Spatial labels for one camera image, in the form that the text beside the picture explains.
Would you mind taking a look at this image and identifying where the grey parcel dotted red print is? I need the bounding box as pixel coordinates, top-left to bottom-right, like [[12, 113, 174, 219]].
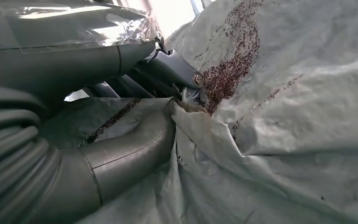
[[40, 0, 358, 224]]

